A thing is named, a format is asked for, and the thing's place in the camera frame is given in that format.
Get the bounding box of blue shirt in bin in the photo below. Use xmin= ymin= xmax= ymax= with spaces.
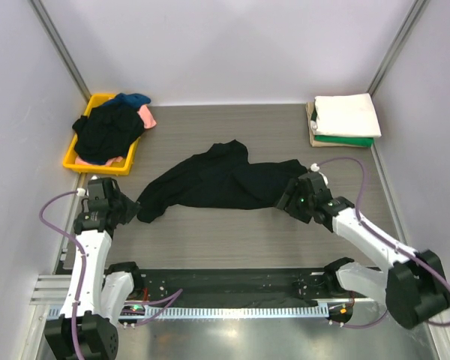
xmin=101 ymin=93 xmax=152 ymax=110

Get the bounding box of black t shirt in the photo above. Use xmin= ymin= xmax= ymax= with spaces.
xmin=137 ymin=139 xmax=308 ymax=224

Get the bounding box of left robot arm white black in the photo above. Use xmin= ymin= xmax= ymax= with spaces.
xmin=44 ymin=176 xmax=144 ymax=359

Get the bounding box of slotted cable duct strip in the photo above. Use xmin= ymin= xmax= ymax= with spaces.
xmin=46 ymin=304 xmax=331 ymax=320

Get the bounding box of left aluminium frame post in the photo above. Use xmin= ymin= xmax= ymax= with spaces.
xmin=28 ymin=0 xmax=92 ymax=103

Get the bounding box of pink shirt in bin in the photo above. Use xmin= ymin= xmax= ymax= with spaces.
xmin=75 ymin=105 xmax=158 ymax=167

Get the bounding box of yellow plastic bin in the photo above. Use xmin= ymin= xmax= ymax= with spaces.
xmin=61 ymin=93 xmax=140 ymax=176

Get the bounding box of right aluminium frame post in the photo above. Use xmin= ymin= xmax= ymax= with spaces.
xmin=367 ymin=0 xmax=430 ymax=97

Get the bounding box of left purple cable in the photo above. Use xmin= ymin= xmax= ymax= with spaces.
xmin=40 ymin=190 xmax=184 ymax=360

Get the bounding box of folded white t shirt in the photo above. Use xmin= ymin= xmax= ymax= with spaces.
xmin=311 ymin=93 xmax=382 ymax=138

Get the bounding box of aluminium frame post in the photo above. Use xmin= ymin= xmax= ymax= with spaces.
xmin=28 ymin=0 xmax=92 ymax=103
xmin=367 ymin=0 xmax=430 ymax=97

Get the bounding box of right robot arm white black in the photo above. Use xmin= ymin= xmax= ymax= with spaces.
xmin=275 ymin=163 xmax=450 ymax=329

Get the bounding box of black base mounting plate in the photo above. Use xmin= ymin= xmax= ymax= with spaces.
xmin=141 ymin=268 xmax=357 ymax=322

